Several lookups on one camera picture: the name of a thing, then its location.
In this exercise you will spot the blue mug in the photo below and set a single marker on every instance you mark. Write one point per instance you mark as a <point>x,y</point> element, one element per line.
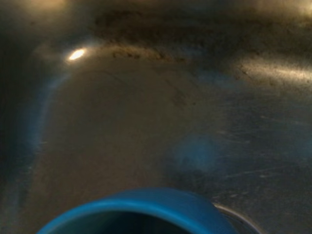
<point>136,203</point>

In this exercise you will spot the stainless steel sink basin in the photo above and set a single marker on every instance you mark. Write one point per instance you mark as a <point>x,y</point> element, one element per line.
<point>136,109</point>

